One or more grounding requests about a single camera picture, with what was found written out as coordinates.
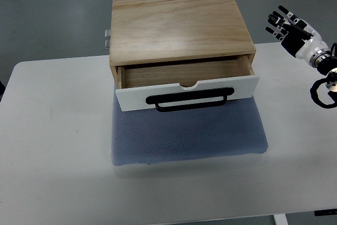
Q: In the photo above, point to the wooden drawer cabinet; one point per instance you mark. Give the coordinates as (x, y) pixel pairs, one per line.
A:
(155, 42)

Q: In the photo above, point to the black table bracket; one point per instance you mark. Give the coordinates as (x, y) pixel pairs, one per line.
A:
(328, 212)

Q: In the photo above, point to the white drawer black handle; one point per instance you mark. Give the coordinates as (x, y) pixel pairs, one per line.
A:
(184, 96)

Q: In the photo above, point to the white table leg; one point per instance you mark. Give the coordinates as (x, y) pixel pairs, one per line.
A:
(280, 219)

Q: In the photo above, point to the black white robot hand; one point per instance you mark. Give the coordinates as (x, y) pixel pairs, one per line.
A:
(296, 35)

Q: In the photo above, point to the silver metal clamp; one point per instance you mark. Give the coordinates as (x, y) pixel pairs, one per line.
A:
(107, 37)

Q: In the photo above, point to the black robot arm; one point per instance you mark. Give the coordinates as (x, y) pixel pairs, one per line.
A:
(326, 65)

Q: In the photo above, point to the blue grey mesh cushion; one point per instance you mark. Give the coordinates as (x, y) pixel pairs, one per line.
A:
(149, 136)

